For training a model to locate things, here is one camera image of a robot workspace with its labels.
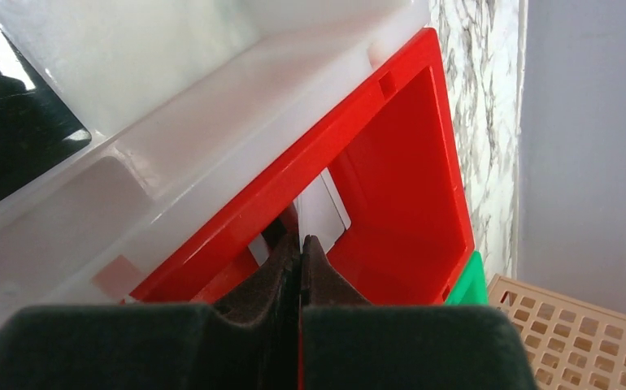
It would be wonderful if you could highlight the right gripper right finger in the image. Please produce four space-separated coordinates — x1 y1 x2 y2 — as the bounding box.
299 236 537 389

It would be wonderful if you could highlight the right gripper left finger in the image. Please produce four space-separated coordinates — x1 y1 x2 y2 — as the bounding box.
0 235 299 389

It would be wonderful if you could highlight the silver VIP card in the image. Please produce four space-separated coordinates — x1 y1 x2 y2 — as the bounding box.
294 177 351 254
248 216 288 267

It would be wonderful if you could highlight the peach file organizer rack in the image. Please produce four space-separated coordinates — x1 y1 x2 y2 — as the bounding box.
489 275 626 389

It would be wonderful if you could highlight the white plastic bin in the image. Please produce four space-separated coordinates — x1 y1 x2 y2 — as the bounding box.
0 1 430 327

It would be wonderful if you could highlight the black card in white bin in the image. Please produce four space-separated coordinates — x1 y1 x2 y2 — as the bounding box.
0 29 92 201

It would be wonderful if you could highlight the green plastic bin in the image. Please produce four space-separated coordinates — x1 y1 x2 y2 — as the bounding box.
445 251 488 305

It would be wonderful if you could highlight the red plastic bin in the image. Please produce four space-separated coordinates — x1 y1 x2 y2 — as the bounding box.
131 28 474 305

